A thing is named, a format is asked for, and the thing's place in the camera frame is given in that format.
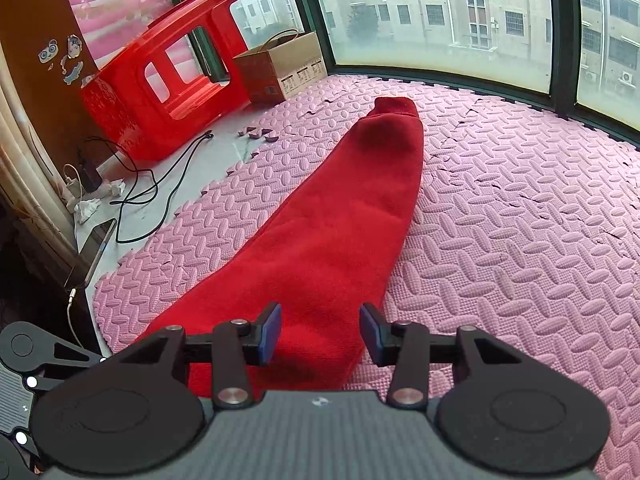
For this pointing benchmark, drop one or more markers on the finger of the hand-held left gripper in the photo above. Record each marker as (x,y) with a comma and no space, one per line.
(70,352)

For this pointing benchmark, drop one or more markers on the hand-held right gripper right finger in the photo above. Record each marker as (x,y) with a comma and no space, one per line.
(367,336)

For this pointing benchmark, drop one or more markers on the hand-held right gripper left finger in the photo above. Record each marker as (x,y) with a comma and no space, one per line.
(270,336)

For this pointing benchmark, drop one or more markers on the red garment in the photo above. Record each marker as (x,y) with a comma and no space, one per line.
(325,240)

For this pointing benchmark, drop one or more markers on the smartphone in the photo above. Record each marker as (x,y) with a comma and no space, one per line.
(92,252)

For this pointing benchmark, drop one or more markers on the crumpled white tissue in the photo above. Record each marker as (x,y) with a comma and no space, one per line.
(87,209)
(114,187)

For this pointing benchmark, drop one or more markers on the pink foam floor mat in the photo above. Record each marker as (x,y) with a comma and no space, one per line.
(500,240)

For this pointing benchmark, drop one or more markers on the black power adapter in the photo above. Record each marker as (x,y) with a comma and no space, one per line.
(90,177)

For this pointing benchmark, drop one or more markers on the beige curtain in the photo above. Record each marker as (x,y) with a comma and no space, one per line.
(25,160)

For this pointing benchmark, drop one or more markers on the torn mat scraps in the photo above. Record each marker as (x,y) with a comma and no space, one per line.
(260,135)

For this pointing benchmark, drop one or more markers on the red plastic stool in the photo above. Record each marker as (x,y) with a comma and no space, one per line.
(125,105)

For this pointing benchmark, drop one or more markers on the cardboard box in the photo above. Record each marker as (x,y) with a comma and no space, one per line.
(295,67)

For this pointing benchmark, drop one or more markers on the blue cartoon sticker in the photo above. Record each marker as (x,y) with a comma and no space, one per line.
(73,71)

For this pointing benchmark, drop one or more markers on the panda sticker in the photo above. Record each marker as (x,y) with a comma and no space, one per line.
(48,52)

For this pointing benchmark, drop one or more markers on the cartoon figure sticker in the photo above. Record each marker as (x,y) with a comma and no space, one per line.
(75,46)

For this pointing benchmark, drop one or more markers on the brown wooden cabinet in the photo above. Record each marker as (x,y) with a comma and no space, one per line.
(30,30)

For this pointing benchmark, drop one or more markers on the pink curtain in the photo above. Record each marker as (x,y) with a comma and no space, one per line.
(105,5)

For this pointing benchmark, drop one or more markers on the dark green window frame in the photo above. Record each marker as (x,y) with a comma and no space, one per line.
(315,5)

